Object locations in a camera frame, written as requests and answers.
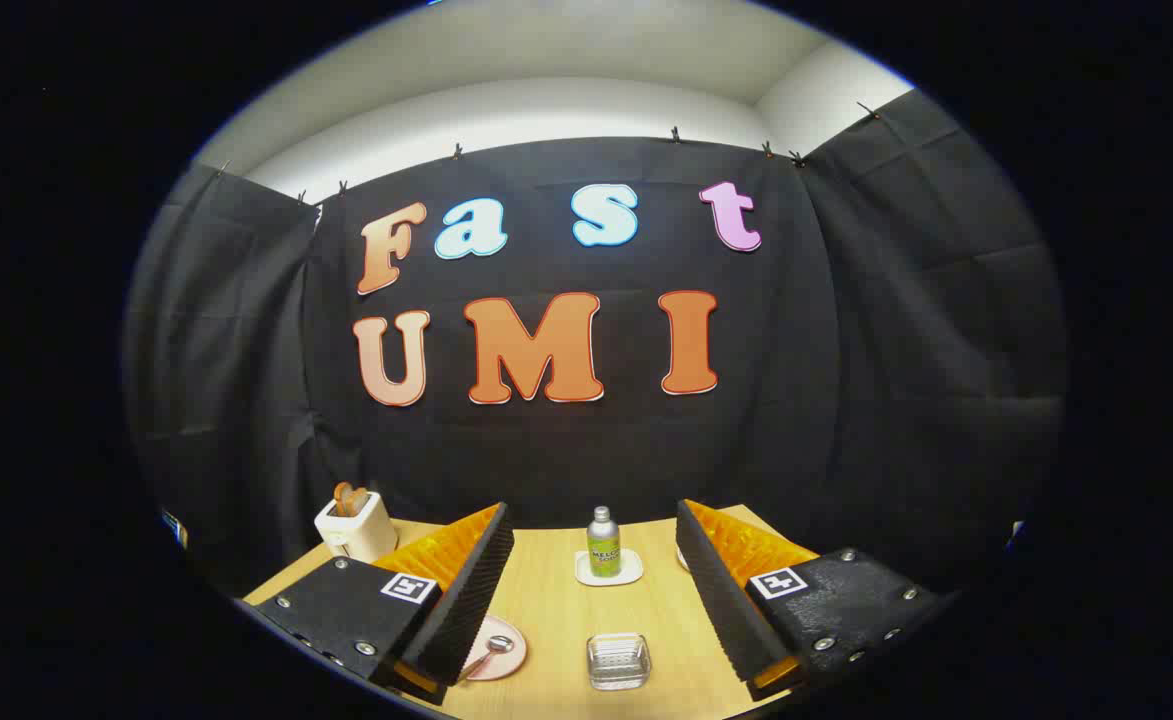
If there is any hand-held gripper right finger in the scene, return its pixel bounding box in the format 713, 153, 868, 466
676, 499, 952, 703

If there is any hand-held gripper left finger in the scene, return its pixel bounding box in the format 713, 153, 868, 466
236, 502, 515, 707

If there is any metal spoon with wooden handle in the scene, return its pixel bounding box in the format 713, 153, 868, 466
461, 636, 517, 681

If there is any pink round plate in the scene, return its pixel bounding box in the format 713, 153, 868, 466
461, 615, 528, 683

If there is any white square coaster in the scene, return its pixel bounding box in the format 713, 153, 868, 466
574, 549, 645, 588

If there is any metal cutlery basket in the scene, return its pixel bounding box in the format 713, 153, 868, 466
586, 633, 653, 692

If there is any white toaster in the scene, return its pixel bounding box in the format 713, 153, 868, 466
314, 490, 399, 564

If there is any green soda bottle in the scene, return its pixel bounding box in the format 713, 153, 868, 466
587, 506, 621, 578

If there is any black backdrop cloth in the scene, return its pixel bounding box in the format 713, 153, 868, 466
124, 88, 1069, 601

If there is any row of black cloth clips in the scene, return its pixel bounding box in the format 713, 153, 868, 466
216, 100, 882, 206

